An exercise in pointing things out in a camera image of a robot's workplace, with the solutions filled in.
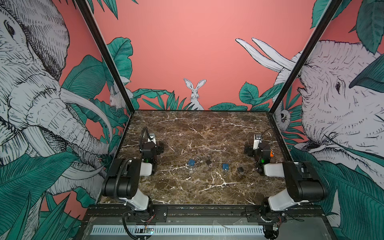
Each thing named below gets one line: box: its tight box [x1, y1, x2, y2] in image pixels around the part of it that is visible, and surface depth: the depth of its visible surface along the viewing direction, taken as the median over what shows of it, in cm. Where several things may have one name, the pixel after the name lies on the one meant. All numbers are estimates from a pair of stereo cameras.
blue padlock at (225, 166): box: [222, 163, 229, 170], surface depth 92 cm
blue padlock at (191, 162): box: [188, 159, 196, 166], surface depth 94 cm
